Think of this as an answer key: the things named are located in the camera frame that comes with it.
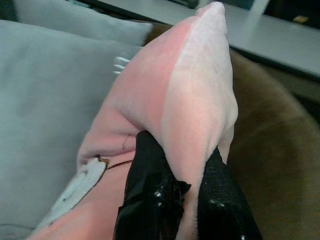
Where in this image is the pink plush pillow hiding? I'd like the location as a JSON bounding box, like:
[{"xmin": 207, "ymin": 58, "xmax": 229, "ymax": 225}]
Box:
[{"xmin": 24, "ymin": 1, "xmax": 239, "ymax": 240}]

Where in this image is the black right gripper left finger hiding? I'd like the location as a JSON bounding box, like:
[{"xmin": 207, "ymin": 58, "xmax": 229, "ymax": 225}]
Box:
[{"xmin": 113, "ymin": 130, "xmax": 192, "ymax": 240}]

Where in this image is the light grey table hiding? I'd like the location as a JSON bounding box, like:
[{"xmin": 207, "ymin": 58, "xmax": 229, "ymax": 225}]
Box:
[{"xmin": 82, "ymin": 0, "xmax": 320, "ymax": 81}]

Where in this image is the brown fabric sofa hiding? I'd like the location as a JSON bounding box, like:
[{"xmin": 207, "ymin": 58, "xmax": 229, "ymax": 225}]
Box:
[{"xmin": 149, "ymin": 23, "xmax": 320, "ymax": 240}]

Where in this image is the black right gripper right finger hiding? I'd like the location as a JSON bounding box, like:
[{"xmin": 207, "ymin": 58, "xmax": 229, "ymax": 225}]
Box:
[{"xmin": 196, "ymin": 147, "xmax": 264, "ymax": 240}]

